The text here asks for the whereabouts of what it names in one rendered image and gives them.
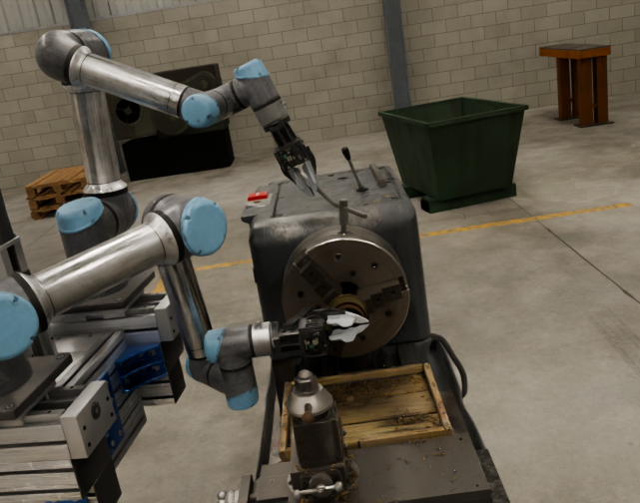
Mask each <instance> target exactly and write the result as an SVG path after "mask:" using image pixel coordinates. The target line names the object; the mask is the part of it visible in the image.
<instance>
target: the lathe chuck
mask: <svg viewBox="0 0 640 503"><path fill-rule="evenodd" d="M346 232H347V233H350V235H346V236H341V235H338V233H341V229H335V230H330V231H326V232H323V233H320V234H318V235H316V236H314V237H312V238H310V239H309V240H307V241H306V242H305V243H303V244H302V245H301V246H300V247H299V248H298V249H297V250H296V252H295V253H294V254H293V256H292V258H291V259H290V261H289V263H288V266H287V268H286V271H285V276H284V283H283V291H282V307H283V312H284V316H285V319H286V321H288V320H289V319H290V318H292V317H293V316H294V315H296V314H297V313H298V312H299V311H301V310H302V309H303V308H305V307H306V306H308V307H315V308H316V309H320V308H323V307H328V306H327V305H326V304H325V303H324V302H323V301H322V297H321V296H319V295H318V294H317V293H316V292H315V291H314V287H313V286H312V285H310V284H309V283H308V282H307V281H306V280H305V279H304V278H303V277H301V276H300V269H299V268H298V267H297V266H296V261H297V260H298V259H299V258H300V257H301V256H302V255H303V254H304V253H306V254H307V255H308V256H309V257H310V258H311V259H312V260H313V261H314V262H316V263H317V264H318V265H319V266H320V267H321V268H322V269H323V270H324V271H326V272H327V273H328V274H329V275H330V276H331V277H332V278H333V279H335V280H336V281H337V282H338V283H341V282H351V283H354V284H356V285H357V286H358V287H359V288H362V287H366V286H369V285H373V284H376V283H380V282H383V281H387V280H391V279H394V278H398V277H401V276H403V279H404V282H405V286H406V290H405V291H402V295H403V298H401V299H397V300H394V301H390V302H387V303H386V306H384V307H381V308H377V309H375V310H374V313H372V314H368V315H367V317H366V319H367V320H368V323H369V326H368V327H367V328H366V329H365V330H363V331H362V333H361V334H360V335H358V336H356V337H355V339H354V341H352V342H346V343H345V345H344V346H343V350H342V353H341V357H356V356H361V355H365V354H368V353H371V352H373V351H375V350H377V349H379V348H381V347H382V346H384V345H385V344H387V343H388V342H389V341H390V340H391V339H392V338H393V337H394V336H395V335H396V334H397V333H398V331H399V330H400V328H401V327H402V325H403V323H404V321H405V319H406V316H407V313H408V308H409V299H410V295H409V288H408V285H407V280H406V276H405V273H404V270H403V268H402V265H401V263H400V261H399V259H398V257H397V255H396V254H395V252H394V251H393V250H392V249H391V247H390V246H389V245H388V244H386V243H385V242H384V241H383V240H381V239H380V238H378V237H376V236H374V235H372V234H370V233H367V232H364V231H360V230H355V229H346Z"/></svg>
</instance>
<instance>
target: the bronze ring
mask: <svg viewBox="0 0 640 503"><path fill-rule="evenodd" d="M328 307H333V308H337V309H341V310H345V311H348V312H351V313H354V314H357V315H360V316H362V317H364V318H366V317H367V309H366V305H365V303H364V302H363V301H362V300H361V299H360V298H359V297H358V296H355V295H353V294H343V295H340V296H338V297H336V298H335V299H334V300H333V301H332V302H331V303H330V304H329V306H328Z"/></svg>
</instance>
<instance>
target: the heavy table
mask: <svg viewBox="0 0 640 503"><path fill-rule="evenodd" d="M607 55H611V45H595V44H567V43H565V44H559V45H552V46H546V47H539V56H546V57H556V68H557V91H558V114H559V117H557V118H554V119H555V120H558V121H564V120H570V119H577V118H579V124H575V125H574V126H576V127H579V128H586V127H592V126H599V125H606V124H612V123H614V122H612V121H608V83H607ZM591 58H592V62H591ZM569 59H570V65H571V91H572V98H571V92H570V66H569ZM592 67H593V97H592ZM571 102H572V115H571ZM593 102H594V103H593ZM593 108H594V122H593Z"/></svg>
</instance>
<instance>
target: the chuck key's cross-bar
mask: <svg viewBox="0 0 640 503"><path fill-rule="evenodd" d="M301 172H302V171H301ZM302 178H303V179H304V180H305V181H306V182H307V183H309V181H308V176H307V175H305V174H304V173H303V172H302ZM309 184H310V183H309ZM317 192H318V193H319V194H321V195H322V196H323V197H324V198H325V199H326V200H327V201H328V202H329V203H330V204H331V205H333V206H334V207H336V208H338V209H339V203H337V202H335V201H334V200H333V199H332V198H331V197H330V196H329V195H328V194H326V193H325V192H324V191H323V190H322V189H321V188H320V187H319V186H318V189H317ZM343 210H344V211H346V212H348V213H351V214H353V215H356V216H358V217H361V218H363V219H366V218H367V214H365V213H362V212H360V211H357V210H355V209H352V208H349V207H344V208H343Z"/></svg>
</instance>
